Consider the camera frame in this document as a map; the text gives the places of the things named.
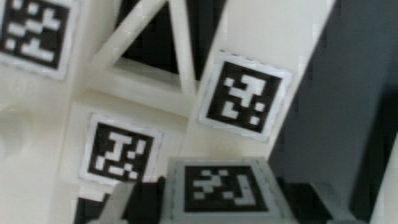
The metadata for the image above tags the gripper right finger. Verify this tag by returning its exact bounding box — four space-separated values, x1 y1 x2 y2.
278 178 363 224

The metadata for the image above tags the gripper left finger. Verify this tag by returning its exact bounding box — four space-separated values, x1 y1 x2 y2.
74 176 168 224

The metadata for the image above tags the white tagged cube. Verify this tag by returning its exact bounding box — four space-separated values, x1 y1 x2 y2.
161 157 299 224

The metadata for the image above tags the white chair back frame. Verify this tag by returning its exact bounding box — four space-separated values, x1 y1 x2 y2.
0 0 337 169

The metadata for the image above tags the white chair seat part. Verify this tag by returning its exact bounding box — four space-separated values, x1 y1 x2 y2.
0 100 187 224

